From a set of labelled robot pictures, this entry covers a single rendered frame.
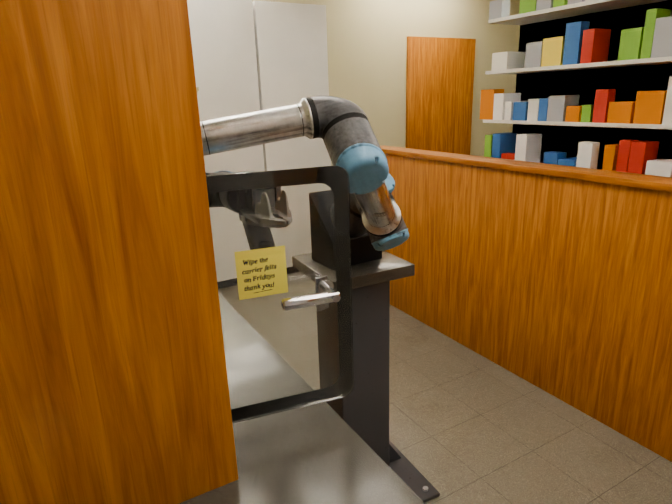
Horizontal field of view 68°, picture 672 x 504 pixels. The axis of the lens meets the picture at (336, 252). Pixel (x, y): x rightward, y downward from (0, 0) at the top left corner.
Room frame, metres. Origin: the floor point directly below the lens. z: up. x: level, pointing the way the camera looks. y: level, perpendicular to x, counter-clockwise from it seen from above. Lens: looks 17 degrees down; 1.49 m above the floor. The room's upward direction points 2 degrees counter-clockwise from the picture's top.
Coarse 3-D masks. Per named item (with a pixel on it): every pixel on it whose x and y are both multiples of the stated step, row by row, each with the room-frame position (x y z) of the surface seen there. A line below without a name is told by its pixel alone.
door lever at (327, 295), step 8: (328, 280) 0.74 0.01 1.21; (320, 288) 0.74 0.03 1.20; (328, 288) 0.72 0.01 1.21; (296, 296) 0.69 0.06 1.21; (304, 296) 0.69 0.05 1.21; (312, 296) 0.69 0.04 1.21; (320, 296) 0.69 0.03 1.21; (328, 296) 0.69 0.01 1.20; (336, 296) 0.69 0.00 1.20; (288, 304) 0.67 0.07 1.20; (296, 304) 0.68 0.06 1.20; (304, 304) 0.68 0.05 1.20; (312, 304) 0.68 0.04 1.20; (320, 304) 0.69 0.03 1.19
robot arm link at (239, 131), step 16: (320, 96) 1.21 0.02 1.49; (256, 112) 1.17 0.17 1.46; (272, 112) 1.17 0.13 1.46; (288, 112) 1.18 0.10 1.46; (304, 112) 1.18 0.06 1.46; (320, 112) 1.18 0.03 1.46; (336, 112) 1.17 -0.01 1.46; (352, 112) 1.26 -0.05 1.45; (208, 128) 1.13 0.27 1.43; (224, 128) 1.13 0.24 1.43; (240, 128) 1.14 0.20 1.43; (256, 128) 1.15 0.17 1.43; (272, 128) 1.16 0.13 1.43; (288, 128) 1.17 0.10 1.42; (304, 128) 1.18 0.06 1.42; (320, 128) 1.18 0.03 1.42; (208, 144) 1.12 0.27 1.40; (224, 144) 1.13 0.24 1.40; (240, 144) 1.15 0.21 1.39; (256, 144) 1.17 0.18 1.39
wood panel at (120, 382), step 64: (0, 0) 0.53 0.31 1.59; (64, 0) 0.56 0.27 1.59; (128, 0) 0.59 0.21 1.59; (0, 64) 0.53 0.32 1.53; (64, 64) 0.55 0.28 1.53; (128, 64) 0.58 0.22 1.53; (192, 64) 0.62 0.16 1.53; (0, 128) 0.52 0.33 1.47; (64, 128) 0.55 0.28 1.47; (128, 128) 0.58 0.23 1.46; (192, 128) 0.61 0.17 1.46; (0, 192) 0.51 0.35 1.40; (64, 192) 0.54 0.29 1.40; (128, 192) 0.57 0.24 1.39; (192, 192) 0.61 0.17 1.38; (0, 256) 0.51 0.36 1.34; (64, 256) 0.54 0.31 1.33; (128, 256) 0.57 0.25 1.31; (192, 256) 0.61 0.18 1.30; (0, 320) 0.50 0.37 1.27; (64, 320) 0.53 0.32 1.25; (128, 320) 0.56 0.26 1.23; (192, 320) 0.60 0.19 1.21; (0, 384) 0.49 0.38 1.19; (64, 384) 0.52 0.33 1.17; (128, 384) 0.56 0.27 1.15; (192, 384) 0.60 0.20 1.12; (0, 448) 0.49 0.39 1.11; (64, 448) 0.52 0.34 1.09; (128, 448) 0.55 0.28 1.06; (192, 448) 0.59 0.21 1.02
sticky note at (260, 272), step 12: (240, 252) 0.70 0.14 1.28; (252, 252) 0.71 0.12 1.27; (264, 252) 0.71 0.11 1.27; (276, 252) 0.72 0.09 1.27; (240, 264) 0.70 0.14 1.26; (252, 264) 0.71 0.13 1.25; (264, 264) 0.71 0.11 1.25; (276, 264) 0.72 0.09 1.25; (240, 276) 0.70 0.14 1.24; (252, 276) 0.70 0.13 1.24; (264, 276) 0.71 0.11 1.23; (276, 276) 0.72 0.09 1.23; (240, 288) 0.70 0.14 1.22; (252, 288) 0.70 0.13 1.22; (264, 288) 0.71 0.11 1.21; (276, 288) 0.72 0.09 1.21
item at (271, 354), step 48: (240, 192) 0.70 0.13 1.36; (288, 192) 0.73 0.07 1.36; (336, 192) 0.75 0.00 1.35; (240, 240) 0.70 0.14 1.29; (288, 240) 0.72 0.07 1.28; (336, 240) 0.75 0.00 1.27; (288, 288) 0.72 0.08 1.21; (336, 288) 0.75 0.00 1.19; (240, 336) 0.70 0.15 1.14; (288, 336) 0.72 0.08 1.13; (336, 336) 0.75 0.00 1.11; (240, 384) 0.69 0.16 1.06; (288, 384) 0.72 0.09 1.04; (336, 384) 0.75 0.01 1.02
